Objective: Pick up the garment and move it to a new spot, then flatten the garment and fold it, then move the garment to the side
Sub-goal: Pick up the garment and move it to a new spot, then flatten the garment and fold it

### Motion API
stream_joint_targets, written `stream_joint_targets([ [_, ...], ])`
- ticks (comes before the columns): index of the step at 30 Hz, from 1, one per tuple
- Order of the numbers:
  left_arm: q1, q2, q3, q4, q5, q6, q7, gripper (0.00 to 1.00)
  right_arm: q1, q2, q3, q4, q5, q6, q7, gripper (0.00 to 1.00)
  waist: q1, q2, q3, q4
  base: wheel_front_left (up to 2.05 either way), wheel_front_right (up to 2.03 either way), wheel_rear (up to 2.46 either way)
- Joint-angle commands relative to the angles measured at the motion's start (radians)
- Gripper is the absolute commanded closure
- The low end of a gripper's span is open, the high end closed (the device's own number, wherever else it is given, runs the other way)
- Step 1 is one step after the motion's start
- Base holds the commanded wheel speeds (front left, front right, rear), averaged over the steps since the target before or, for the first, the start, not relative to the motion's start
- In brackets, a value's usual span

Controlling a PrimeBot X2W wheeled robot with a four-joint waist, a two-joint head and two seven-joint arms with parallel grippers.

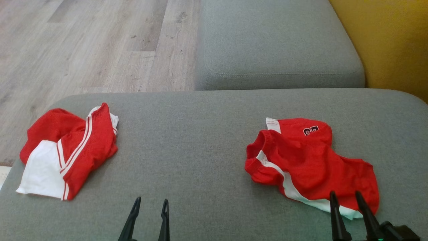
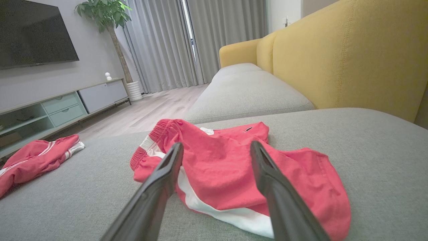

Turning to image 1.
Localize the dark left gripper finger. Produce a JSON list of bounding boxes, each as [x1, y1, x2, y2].
[[118, 196, 142, 241], [158, 199, 170, 241]]

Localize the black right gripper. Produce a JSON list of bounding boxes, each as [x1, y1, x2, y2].
[[329, 191, 421, 241]]

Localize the red shorts with number print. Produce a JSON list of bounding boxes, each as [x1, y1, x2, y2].
[[244, 117, 380, 220]]

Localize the red white striped shorts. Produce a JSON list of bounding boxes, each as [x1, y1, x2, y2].
[[16, 102, 119, 201]]

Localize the large grey sofa seat cushion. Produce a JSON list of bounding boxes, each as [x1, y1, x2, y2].
[[0, 88, 428, 241]]

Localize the white rug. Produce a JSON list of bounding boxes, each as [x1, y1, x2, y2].
[[0, 166, 12, 190]]

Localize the wide yellow sofa back cushion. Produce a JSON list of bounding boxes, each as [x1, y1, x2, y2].
[[329, 0, 428, 103]]

